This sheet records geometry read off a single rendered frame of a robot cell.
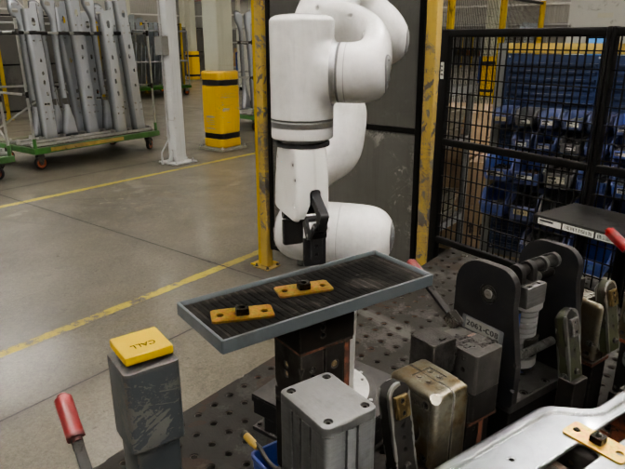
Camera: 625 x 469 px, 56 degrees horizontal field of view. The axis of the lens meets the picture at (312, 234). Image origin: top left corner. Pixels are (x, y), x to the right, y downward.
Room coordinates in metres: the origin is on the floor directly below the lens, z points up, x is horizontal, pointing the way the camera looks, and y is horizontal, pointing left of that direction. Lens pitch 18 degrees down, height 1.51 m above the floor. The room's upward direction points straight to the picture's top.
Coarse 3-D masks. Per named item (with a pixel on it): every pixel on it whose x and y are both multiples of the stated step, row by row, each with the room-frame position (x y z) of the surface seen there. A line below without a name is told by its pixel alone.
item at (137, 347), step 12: (120, 336) 0.66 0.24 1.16; (132, 336) 0.65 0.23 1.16; (144, 336) 0.65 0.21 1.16; (156, 336) 0.65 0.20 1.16; (120, 348) 0.62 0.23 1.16; (132, 348) 0.62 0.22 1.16; (144, 348) 0.62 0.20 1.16; (156, 348) 0.62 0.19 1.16; (168, 348) 0.63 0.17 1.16; (132, 360) 0.61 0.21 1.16; (144, 360) 0.61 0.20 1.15
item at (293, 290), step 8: (304, 280) 0.81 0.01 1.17; (320, 280) 0.83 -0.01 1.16; (280, 288) 0.80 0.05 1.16; (288, 288) 0.80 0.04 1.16; (296, 288) 0.80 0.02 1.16; (304, 288) 0.79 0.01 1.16; (312, 288) 0.80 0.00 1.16; (320, 288) 0.80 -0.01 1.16; (328, 288) 0.80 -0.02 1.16; (280, 296) 0.77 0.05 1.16; (288, 296) 0.77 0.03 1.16; (296, 296) 0.78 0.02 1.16
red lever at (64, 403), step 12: (60, 396) 0.56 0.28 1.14; (72, 396) 0.57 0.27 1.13; (60, 408) 0.55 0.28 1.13; (72, 408) 0.55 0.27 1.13; (60, 420) 0.54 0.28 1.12; (72, 420) 0.54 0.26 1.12; (72, 432) 0.53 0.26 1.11; (84, 432) 0.54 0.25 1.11; (72, 444) 0.53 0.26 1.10; (84, 444) 0.53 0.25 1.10; (84, 456) 0.52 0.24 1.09; (84, 468) 0.51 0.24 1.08
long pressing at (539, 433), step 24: (624, 360) 0.87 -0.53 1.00; (552, 408) 0.73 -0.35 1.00; (600, 408) 0.73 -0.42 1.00; (624, 408) 0.73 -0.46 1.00; (504, 432) 0.67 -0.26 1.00; (528, 432) 0.68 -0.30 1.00; (552, 432) 0.68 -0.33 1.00; (456, 456) 0.62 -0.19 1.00; (480, 456) 0.63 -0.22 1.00; (504, 456) 0.63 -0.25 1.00; (528, 456) 0.63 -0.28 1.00; (552, 456) 0.63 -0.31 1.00; (600, 456) 0.63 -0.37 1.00
